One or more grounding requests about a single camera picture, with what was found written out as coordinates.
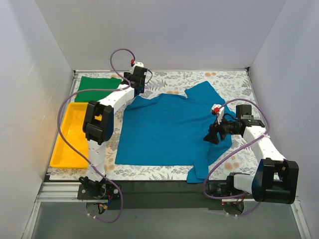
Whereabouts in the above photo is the blue t shirt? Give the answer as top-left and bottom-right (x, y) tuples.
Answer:
(115, 81), (232, 183)

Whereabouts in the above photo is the green folded t shirt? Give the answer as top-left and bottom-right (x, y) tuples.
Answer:
(74, 76), (122, 103)

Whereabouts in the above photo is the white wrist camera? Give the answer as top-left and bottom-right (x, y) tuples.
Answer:
(131, 59), (144, 68)
(210, 104), (224, 124)

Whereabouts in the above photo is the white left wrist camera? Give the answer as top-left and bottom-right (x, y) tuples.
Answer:
(131, 59), (144, 68)

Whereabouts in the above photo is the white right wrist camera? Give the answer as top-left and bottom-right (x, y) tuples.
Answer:
(210, 104), (224, 124)

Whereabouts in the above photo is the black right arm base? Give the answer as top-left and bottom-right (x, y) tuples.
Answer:
(205, 181), (249, 206)

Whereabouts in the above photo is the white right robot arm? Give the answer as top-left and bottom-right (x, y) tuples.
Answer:
(204, 104), (299, 204)

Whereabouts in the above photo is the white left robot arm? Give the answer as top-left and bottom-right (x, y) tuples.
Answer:
(83, 62), (148, 199)

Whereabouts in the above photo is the yellow plastic tray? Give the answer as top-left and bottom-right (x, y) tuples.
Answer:
(50, 103), (88, 169)

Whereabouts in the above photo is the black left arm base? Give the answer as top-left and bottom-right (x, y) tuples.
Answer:
(77, 176), (122, 200)

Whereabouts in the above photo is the aluminium frame rail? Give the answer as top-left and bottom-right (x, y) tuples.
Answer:
(36, 181), (83, 204)

